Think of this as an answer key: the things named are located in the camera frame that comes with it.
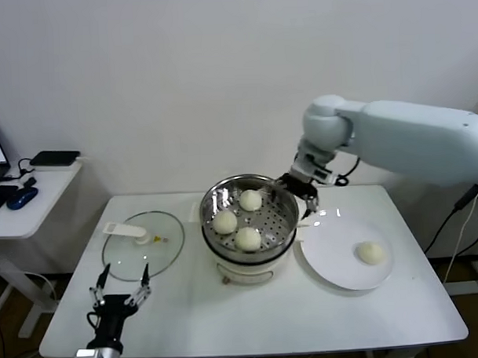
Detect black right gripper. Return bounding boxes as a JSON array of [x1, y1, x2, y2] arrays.
[[268, 171, 322, 221]]

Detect black smartphone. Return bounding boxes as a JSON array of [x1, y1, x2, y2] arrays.
[[0, 185, 20, 220]]

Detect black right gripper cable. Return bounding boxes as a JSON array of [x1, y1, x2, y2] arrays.
[[332, 155, 362, 188]]

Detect white laptop desk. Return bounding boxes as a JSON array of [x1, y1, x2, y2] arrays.
[[0, 160, 90, 341]]

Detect white round plate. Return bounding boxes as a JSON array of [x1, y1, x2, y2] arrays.
[[297, 206, 396, 294]]

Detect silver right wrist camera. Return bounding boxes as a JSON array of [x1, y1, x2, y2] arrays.
[[291, 155, 338, 186]]

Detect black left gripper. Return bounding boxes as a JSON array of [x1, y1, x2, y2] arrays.
[[83, 262, 155, 353]]

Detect stainless steel steamer basket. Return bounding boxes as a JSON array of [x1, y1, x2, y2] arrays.
[[198, 171, 301, 268]]

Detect white electric cooker pot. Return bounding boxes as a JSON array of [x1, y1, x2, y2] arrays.
[[188, 198, 314, 287]]

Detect glass pot lid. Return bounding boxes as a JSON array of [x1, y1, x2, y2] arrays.
[[100, 210, 188, 285]]

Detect black power adapter cable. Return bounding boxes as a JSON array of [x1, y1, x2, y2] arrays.
[[421, 184, 478, 255]]

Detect white desk foot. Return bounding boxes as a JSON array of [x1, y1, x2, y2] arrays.
[[441, 259, 478, 298]]

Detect white steamed baozi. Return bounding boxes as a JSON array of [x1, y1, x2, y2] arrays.
[[239, 188, 264, 212], [356, 240, 386, 267], [213, 209, 239, 236], [235, 226, 263, 254]]

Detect thin black desk cable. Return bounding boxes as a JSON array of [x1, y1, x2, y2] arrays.
[[0, 157, 38, 184]]

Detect blue computer mouse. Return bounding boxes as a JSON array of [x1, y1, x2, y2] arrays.
[[5, 186, 40, 211]]

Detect black flat hard drive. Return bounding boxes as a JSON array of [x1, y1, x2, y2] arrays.
[[28, 150, 82, 168]]

